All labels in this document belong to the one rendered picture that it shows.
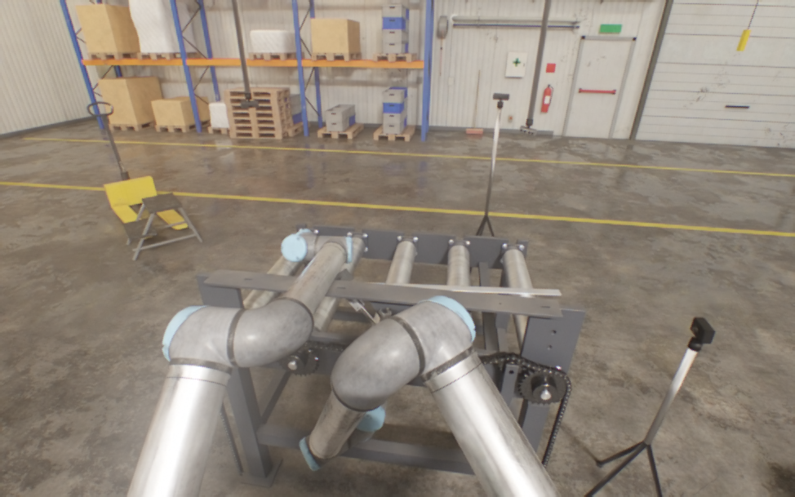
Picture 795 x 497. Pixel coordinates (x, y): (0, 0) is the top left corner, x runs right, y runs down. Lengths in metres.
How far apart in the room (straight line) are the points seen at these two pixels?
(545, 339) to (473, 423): 0.73
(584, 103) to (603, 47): 1.18
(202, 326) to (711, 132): 11.50
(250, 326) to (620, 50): 10.25
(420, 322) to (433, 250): 1.58
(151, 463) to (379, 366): 0.41
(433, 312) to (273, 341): 0.31
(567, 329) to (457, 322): 0.71
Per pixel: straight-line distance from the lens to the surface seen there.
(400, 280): 1.82
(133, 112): 11.69
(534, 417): 1.63
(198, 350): 0.83
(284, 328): 0.81
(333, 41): 9.05
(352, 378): 0.69
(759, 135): 12.33
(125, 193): 5.96
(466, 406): 0.72
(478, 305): 1.25
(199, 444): 0.83
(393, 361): 0.67
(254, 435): 2.02
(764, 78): 12.01
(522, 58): 10.02
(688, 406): 3.04
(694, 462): 2.75
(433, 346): 0.70
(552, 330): 1.39
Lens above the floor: 1.89
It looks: 28 degrees down
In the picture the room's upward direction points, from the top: 1 degrees clockwise
